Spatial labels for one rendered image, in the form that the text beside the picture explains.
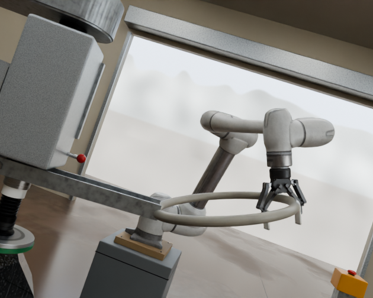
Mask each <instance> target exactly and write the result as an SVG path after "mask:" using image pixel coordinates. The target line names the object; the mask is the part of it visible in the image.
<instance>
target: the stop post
mask: <svg viewBox="0 0 373 298"><path fill-rule="evenodd" d="M330 282H331V283H332V284H333V286H334V290H333V293H332V296H331V298H364V295H365V292H366V288H367V286H368V283H367V282H366V281H365V280H364V279H363V278H361V277H360V276H358V275H353V274H351V273H349V272H347V271H345V270H343V269H340V268H337V267H335V270H334V272H333V275H332V279H331V281H330Z"/></svg>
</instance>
